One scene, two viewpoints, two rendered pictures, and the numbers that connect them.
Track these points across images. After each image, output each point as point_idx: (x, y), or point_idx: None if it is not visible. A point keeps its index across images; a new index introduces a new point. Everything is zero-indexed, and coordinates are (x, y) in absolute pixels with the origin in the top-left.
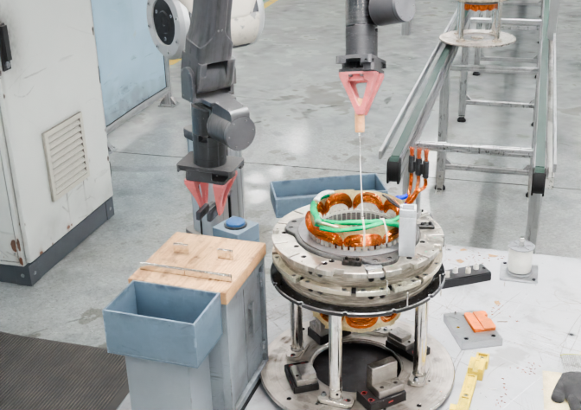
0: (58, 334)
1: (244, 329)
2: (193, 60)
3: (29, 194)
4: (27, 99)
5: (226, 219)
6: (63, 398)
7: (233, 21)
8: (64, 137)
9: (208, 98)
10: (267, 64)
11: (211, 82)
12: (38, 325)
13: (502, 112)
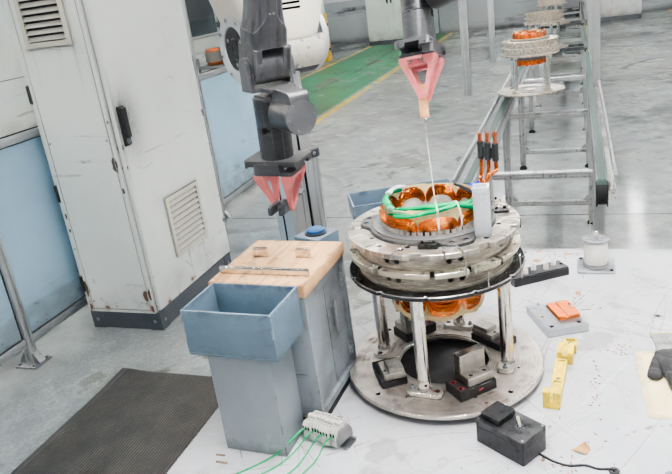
0: (185, 368)
1: (327, 326)
2: (248, 48)
3: (156, 250)
4: (148, 170)
5: None
6: (189, 422)
7: (299, 41)
8: (183, 202)
9: (267, 87)
10: (355, 141)
11: (269, 70)
12: (168, 362)
13: (558, 158)
